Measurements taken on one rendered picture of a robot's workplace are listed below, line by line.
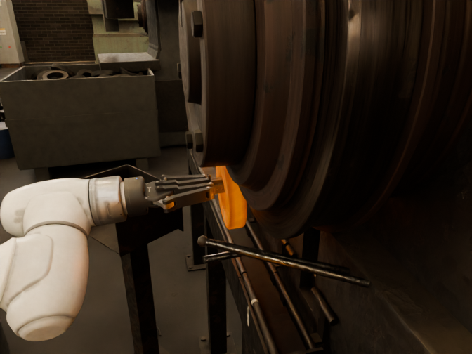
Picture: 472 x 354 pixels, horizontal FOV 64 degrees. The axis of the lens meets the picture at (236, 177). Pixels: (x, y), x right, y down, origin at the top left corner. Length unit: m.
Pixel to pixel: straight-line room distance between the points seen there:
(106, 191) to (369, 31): 0.55
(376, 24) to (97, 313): 1.64
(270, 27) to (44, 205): 0.51
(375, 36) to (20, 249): 0.55
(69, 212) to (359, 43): 0.56
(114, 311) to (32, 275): 1.16
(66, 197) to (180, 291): 1.16
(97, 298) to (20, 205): 1.16
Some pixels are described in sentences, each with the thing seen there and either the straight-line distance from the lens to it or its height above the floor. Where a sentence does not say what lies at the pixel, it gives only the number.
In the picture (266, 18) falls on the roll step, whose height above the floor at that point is 1.16.
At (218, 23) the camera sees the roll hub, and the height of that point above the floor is 1.15.
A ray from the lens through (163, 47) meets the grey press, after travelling 3.36.
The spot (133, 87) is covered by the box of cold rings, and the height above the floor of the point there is 0.66.
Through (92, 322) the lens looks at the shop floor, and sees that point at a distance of 1.76.
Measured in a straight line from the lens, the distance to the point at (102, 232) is 1.13.
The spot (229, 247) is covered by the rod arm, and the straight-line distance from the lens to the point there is 0.47.
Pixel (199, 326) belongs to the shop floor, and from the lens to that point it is 1.64.
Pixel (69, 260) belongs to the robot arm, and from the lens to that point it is 0.65.
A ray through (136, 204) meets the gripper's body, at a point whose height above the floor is 0.83.
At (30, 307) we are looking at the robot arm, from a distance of 0.63.
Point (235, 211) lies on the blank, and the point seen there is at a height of 0.82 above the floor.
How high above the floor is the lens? 1.16
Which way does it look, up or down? 24 degrees down
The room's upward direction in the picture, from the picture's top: straight up
